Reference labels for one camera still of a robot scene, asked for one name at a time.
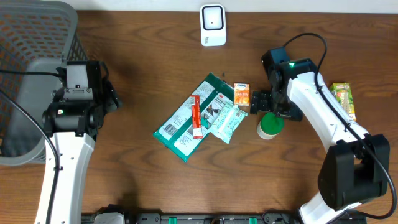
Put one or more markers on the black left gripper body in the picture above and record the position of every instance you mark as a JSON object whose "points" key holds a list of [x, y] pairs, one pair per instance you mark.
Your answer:
{"points": [[107, 101]]}

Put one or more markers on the green yellow juice carton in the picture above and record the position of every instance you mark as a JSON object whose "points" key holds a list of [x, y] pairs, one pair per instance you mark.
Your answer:
{"points": [[342, 93]]}

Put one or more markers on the white jar green lid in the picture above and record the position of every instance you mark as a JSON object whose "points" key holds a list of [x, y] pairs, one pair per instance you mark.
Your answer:
{"points": [[270, 126]]}

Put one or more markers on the white barcode scanner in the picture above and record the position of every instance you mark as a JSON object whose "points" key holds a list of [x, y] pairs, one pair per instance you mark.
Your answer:
{"points": [[213, 25]]}

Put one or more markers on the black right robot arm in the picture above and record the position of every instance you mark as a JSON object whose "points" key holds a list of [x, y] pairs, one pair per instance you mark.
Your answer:
{"points": [[354, 177]]}

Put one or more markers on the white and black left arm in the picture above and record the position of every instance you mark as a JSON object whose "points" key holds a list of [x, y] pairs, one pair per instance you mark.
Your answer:
{"points": [[71, 128]]}

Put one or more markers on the small orange box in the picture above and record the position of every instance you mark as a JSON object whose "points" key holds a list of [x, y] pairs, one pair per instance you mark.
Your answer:
{"points": [[241, 94]]}

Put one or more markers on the mint green wipes pack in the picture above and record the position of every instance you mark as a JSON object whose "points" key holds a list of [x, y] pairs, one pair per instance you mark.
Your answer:
{"points": [[227, 121]]}

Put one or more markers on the red sachet packet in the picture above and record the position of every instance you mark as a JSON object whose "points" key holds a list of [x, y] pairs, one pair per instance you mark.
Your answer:
{"points": [[196, 117]]}

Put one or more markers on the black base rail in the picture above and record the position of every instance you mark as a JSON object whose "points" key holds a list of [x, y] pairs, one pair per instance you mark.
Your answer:
{"points": [[153, 218]]}

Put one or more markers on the green 3M package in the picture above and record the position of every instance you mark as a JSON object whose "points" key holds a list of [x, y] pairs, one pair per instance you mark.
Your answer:
{"points": [[177, 132]]}

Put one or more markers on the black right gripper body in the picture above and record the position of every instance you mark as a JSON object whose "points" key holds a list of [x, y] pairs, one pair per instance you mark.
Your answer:
{"points": [[277, 102]]}

